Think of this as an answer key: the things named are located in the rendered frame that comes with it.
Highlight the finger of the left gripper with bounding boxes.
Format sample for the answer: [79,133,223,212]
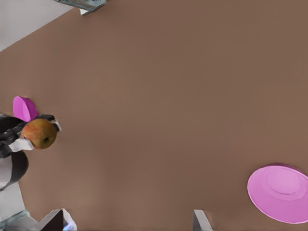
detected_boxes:
[35,114,62,133]
[9,138,35,154]

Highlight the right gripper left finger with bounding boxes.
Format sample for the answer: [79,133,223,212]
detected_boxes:
[31,208,77,231]

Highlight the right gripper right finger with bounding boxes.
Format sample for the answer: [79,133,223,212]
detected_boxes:
[192,209,214,231]

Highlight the red-green apple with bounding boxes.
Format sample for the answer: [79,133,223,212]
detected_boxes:
[20,118,58,150]

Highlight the pink plate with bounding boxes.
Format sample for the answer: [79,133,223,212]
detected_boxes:
[13,96,39,122]

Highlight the pink bowl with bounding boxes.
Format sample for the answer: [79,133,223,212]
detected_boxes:
[247,163,308,224]

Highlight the silver frame post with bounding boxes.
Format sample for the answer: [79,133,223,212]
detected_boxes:
[53,0,107,16]

